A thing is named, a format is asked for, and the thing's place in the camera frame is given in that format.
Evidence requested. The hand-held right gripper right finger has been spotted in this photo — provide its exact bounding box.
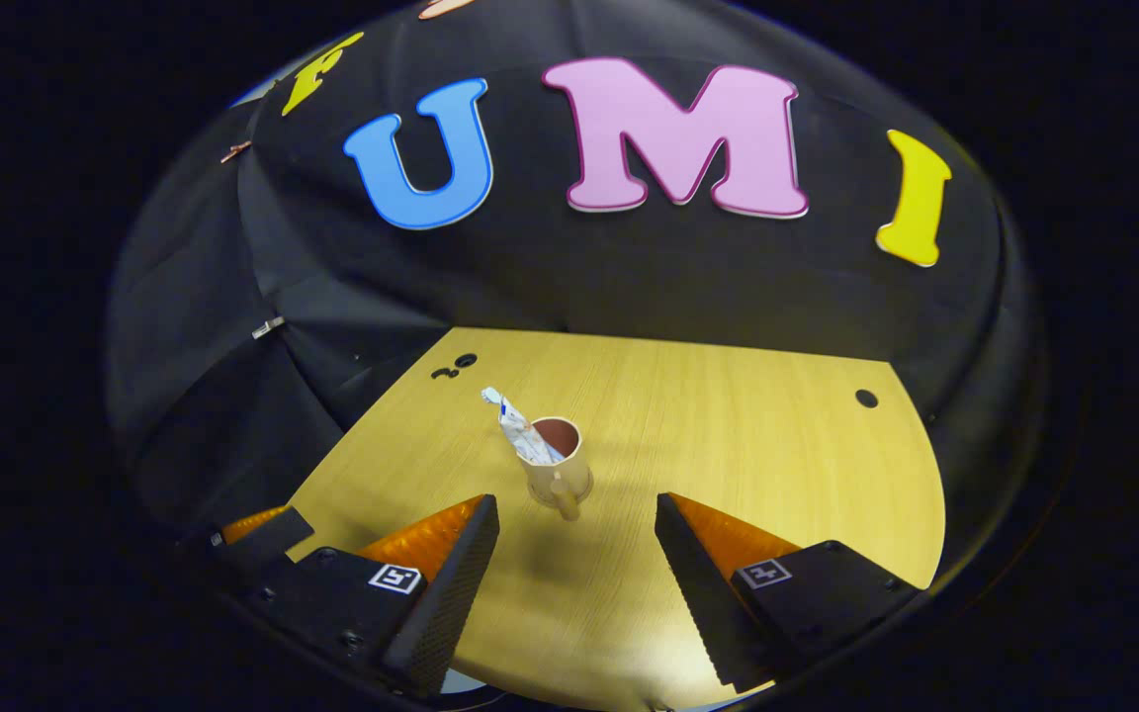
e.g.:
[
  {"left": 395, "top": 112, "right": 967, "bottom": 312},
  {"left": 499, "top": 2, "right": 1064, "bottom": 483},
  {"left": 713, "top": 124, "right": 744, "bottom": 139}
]
[{"left": 655, "top": 492, "right": 926, "bottom": 693}]

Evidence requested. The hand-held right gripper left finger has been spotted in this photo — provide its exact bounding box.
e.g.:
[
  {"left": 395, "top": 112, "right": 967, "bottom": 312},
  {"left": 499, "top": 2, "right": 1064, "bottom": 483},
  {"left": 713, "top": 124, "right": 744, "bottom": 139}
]
[{"left": 243, "top": 494, "right": 501, "bottom": 699}]

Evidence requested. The beige cup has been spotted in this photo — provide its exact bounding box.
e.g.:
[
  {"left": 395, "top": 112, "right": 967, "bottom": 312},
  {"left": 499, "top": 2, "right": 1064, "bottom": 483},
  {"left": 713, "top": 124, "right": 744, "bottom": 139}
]
[{"left": 520, "top": 416, "right": 595, "bottom": 522}]

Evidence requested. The white toothpaste tube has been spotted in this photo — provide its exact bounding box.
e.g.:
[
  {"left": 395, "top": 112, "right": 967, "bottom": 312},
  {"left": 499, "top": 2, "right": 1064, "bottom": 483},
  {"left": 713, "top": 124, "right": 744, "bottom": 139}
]
[{"left": 481, "top": 387, "right": 567, "bottom": 466}]

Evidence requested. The wooden desktop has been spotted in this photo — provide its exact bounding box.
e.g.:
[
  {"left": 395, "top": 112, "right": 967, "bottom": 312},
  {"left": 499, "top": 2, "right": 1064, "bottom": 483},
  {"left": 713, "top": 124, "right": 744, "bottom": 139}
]
[{"left": 283, "top": 326, "right": 948, "bottom": 711}]

